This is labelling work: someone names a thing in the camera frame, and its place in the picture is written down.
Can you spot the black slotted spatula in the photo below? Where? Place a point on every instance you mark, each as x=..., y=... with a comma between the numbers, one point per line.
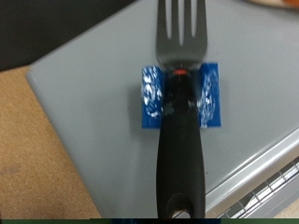
x=180, y=155

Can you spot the silver toaster oven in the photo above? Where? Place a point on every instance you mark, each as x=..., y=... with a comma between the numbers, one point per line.
x=93, y=93

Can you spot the metal oven rack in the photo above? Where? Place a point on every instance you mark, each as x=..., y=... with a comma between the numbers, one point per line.
x=264, y=189

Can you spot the round wooden cutting board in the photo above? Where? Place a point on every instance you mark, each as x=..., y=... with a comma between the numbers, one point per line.
x=264, y=2

